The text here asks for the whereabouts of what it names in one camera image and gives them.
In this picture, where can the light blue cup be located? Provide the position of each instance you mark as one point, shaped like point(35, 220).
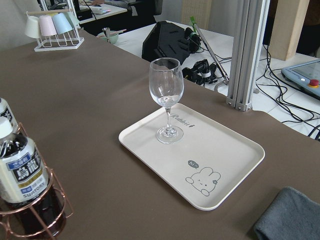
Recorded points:
point(61, 23)

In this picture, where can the blue teach pendant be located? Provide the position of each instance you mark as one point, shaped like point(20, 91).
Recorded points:
point(306, 76)

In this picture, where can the aluminium frame post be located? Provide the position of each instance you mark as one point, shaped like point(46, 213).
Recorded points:
point(247, 44)

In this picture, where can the pink cup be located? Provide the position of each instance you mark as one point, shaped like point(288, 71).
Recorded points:
point(47, 26)

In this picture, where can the black equipment case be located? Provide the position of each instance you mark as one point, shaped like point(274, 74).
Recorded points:
point(168, 40)

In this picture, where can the steel jigger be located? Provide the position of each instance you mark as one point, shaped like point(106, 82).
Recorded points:
point(106, 31)

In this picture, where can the tea bottle side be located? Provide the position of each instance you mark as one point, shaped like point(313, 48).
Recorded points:
point(25, 175)

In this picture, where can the grey folded cloth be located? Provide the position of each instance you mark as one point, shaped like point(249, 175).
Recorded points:
point(290, 216)

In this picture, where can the cream rabbit tray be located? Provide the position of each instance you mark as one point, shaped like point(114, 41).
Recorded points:
point(205, 166)

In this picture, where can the tea bottle rear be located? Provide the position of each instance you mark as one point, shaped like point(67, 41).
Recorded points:
point(5, 111)

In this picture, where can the mint green bowl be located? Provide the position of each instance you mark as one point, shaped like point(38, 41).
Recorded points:
point(112, 38)

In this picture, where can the white cup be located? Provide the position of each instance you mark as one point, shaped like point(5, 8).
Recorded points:
point(32, 27)

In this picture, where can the mint green cup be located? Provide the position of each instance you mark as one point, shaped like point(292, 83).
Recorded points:
point(73, 20)

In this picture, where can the clear wine glass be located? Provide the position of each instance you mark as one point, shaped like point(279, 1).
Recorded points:
point(166, 87)

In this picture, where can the white cup rack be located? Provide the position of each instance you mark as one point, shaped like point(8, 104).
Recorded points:
point(70, 40)

